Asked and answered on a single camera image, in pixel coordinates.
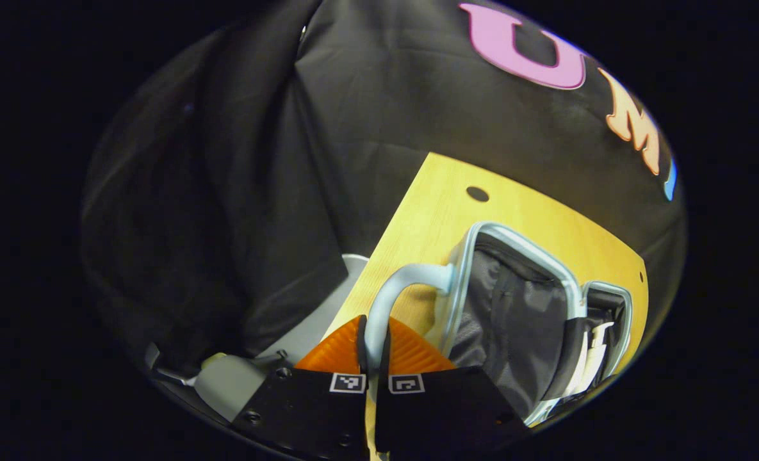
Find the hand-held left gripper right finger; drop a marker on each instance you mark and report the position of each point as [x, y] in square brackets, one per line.
[384, 358]

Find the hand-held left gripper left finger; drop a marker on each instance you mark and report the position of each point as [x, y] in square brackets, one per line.
[362, 349]

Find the light blue suitcase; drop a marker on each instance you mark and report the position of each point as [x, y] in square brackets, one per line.
[507, 307]

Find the white skin care tube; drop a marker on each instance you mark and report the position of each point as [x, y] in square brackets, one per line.
[597, 358]

